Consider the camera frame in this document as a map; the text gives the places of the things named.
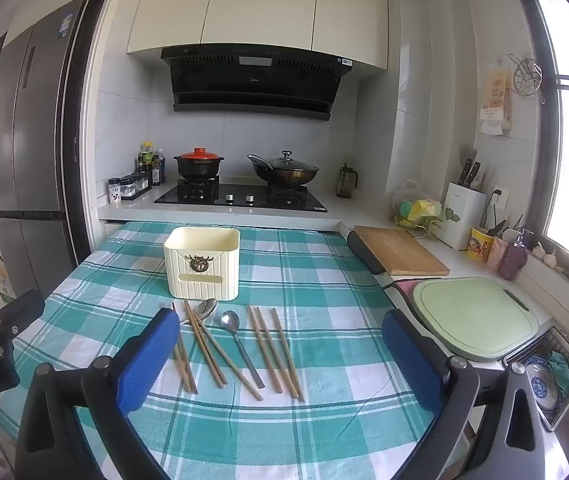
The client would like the wooden chopstick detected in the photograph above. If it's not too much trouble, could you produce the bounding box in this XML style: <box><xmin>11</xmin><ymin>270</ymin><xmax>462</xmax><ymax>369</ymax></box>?
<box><xmin>183</xmin><ymin>299</ymin><xmax>225</xmax><ymax>387</ymax></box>
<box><xmin>247</xmin><ymin>304</ymin><xmax>282</xmax><ymax>395</ymax></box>
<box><xmin>170</xmin><ymin>302</ymin><xmax>199</xmax><ymax>395</ymax></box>
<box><xmin>198</xmin><ymin>320</ymin><xmax>264</xmax><ymax>402</ymax></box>
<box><xmin>256</xmin><ymin>306</ymin><xmax>300</xmax><ymax>400</ymax></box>
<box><xmin>188</xmin><ymin>300</ymin><xmax>229</xmax><ymax>384</ymax></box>
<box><xmin>271</xmin><ymin>307</ymin><xmax>307</xmax><ymax>403</ymax></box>
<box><xmin>162</xmin><ymin>302</ymin><xmax>192</xmax><ymax>395</ymax></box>

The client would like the wooden cutting board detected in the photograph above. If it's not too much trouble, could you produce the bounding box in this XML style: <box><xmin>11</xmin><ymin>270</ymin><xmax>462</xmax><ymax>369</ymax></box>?
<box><xmin>353</xmin><ymin>225</ymin><xmax>451</xmax><ymax>277</ymax></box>

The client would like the small silver spoon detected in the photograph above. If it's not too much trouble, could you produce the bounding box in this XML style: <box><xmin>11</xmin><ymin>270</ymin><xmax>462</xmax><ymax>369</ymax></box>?
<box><xmin>221</xmin><ymin>310</ymin><xmax>266</xmax><ymax>390</ymax></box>

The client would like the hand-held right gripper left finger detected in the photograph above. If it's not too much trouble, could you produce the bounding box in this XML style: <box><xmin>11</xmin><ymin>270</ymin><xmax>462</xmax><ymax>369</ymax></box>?
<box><xmin>14</xmin><ymin>307</ymin><xmax>181</xmax><ymax>480</ymax></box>

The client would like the black gas cooktop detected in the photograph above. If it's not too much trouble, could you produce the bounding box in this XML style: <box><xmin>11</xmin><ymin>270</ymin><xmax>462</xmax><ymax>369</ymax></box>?
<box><xmin>154</xmin><ymin>175</ymin><xmax>327</xmax><ymax>213</ymax></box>

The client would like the white wall cabinet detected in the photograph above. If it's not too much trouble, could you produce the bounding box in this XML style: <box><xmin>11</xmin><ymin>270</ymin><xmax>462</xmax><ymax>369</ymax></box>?
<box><xmin>127</xmin><ymin>0</ymin><xmax>390</xmax><ymax>71</ymax></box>

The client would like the grey refrigerator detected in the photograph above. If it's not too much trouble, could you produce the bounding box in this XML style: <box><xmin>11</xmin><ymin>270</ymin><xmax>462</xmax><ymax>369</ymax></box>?
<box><xmin>0</xmin><ymin>0</ymin><xmax>88</xmax><ymax>301</ymax></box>

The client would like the printed hanging bag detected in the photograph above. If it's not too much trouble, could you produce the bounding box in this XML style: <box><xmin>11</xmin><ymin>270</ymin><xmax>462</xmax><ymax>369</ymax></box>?
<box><xmin>479</xmin><ymin>67</ymin><xmax>512</xmax><ymax>136</ymax></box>

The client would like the pink cup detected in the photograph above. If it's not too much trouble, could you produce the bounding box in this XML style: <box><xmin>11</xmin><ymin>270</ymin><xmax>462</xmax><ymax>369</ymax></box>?
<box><xmin>487</xmin><ymin>235</ymin><xmax>510</xmax><ymax>268</ymax></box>

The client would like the brown oil pot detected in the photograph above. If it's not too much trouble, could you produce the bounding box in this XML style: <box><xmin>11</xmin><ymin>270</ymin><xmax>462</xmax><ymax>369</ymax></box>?
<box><xmin>337</xmin><ymin>162</ymin><xmax>359</xmax><ymax>199</ymax></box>

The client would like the teal plaid tablecloth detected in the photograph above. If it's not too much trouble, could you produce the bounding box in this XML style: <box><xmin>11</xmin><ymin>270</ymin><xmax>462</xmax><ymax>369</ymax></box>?
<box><xmin>0</xmin><ymin>220</ymin><xmax>470</xmax><ymax>480</ymax></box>

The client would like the purple soap dispenser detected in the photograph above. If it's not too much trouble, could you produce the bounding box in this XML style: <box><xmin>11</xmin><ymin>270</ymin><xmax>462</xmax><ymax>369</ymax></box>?
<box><xmin>497</xmin><ymin>230</ymin><xmax>529</xmax><ymax>281</ymax></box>

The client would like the black wok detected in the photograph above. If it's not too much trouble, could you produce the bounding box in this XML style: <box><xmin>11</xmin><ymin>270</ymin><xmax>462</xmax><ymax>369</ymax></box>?
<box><xmin>248</xmin><ymin>154</ymin><xmax>320</xmax><ymax>191</ymax></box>

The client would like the blue white bowl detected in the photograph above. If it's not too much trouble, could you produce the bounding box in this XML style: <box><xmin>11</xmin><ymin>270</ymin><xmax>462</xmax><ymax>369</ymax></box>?
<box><xmin>524</xmin><ymin>357</ymin><xmax>560</xmax><ymax>411</ymax></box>

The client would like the black range hood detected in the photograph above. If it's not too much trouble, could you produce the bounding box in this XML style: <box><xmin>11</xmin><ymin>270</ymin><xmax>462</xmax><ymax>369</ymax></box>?
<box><xmin>161</xmin><ymin>45</ymin><xmax>355</xmax><ymax>122</ymax></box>

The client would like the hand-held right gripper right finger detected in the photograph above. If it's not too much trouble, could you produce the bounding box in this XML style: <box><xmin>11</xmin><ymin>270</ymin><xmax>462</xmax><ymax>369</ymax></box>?
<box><xmin>381</xmin><ymin>309</ymin><xmax>569</xmax><ymax>480</ymax></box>

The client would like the pale green cutting board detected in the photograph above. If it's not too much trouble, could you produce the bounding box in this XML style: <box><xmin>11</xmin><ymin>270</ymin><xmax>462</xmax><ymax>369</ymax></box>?
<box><xmin>411</xmin><ymin>276</ymin><xmax>547</xmax><ymax>362</ymax></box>

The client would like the metal dish rack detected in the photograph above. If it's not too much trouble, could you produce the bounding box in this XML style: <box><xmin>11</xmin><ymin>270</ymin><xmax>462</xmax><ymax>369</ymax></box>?
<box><xmin>504</xmin><ymin>325</ymin><xmax>569</xmax><ymax>431</ymax></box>

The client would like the yellow printed mug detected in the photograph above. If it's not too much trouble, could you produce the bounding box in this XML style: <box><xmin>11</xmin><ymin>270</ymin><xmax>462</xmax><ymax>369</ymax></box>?
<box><xmin>469</xmin><ymin>226</ymin><xmax>495</xmax><ymax>262</ymax></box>

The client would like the glass wok lid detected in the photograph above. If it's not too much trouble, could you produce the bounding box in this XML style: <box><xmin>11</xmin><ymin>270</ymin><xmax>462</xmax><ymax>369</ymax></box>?
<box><xmin>252</xmin><ymin>150</ymin><xmax>319</xmax><ymax>171</ymax></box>

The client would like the cream ribbed utensil holder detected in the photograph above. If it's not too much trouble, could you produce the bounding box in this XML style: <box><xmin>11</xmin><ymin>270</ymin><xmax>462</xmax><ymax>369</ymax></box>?
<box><xmin>163</xmin><ymin>226</ymin><xmax>241</xmax><ymax>302</ymax></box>

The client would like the black clay pot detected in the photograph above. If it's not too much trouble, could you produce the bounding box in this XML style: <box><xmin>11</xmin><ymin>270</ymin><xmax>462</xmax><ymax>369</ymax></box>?
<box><xmin>173</xmin><ymin>156</ymin><xmax>225</xmax><ymax>181</ymax></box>

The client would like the teal cloth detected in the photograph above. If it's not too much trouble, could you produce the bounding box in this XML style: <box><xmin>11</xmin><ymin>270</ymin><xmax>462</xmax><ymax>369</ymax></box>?
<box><xmin>549</xmin><ymin>352</ymin><xmax>569</xmax><ymax>396</ymax></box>

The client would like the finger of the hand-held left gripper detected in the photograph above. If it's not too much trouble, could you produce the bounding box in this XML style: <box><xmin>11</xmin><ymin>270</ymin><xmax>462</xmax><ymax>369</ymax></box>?
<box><xmin>0</xmin><ymin>289</ymin><xmax>46</xmax><ymax>361</ymax></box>

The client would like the plastic bag with sponges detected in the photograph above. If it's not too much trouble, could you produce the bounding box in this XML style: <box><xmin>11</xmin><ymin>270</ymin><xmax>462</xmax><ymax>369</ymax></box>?
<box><xmin>391</xmin><ymin>180</ymin><xmax>447</xmax><ymax>238</ymax></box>

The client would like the white knife block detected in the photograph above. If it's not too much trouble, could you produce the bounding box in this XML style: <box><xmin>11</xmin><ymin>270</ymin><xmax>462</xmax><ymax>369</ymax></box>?
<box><xmin>439</xmin><ymin>182</ymin><xmax>487</xmax><ymax>251</ymax></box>

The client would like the clear seasoning box set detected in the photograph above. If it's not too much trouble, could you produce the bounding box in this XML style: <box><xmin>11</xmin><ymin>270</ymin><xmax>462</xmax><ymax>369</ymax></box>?
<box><xmin>120</xmin><ymin>172</ymin><xmax>151</xmax><ymax>196</ymax></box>

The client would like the metal steamer rack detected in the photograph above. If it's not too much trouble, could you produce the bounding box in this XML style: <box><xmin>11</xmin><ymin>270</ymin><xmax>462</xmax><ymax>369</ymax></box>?
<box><xmin>509</xmin><ymin>54</ymin><xmax>545</xmax><ymax>103</ymax></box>

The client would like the large silver spoon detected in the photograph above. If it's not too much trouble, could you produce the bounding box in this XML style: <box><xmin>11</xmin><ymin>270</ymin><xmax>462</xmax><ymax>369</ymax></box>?
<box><xmin>178</xmin><ymin>298</ymin><xmax>218</xmax><ymax>326</ymax></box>

